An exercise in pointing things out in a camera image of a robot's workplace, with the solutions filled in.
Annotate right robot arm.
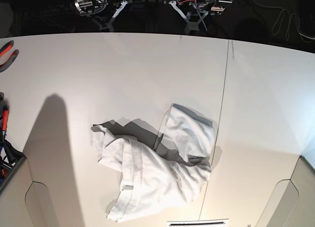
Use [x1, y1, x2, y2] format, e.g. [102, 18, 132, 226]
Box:
[72, 0, 128, 32]

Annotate orange grey pliers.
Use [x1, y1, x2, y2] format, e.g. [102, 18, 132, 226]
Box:
[0, 40, 20, 74]

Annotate white t-shirt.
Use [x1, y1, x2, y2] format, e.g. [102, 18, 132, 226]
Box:
[91, 104, 215, 223]

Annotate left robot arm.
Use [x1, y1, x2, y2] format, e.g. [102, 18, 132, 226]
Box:
[168, 0, 233, 35]

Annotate white cable on floor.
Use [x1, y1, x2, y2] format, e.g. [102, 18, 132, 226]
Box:
[242, 0, 315, 43]

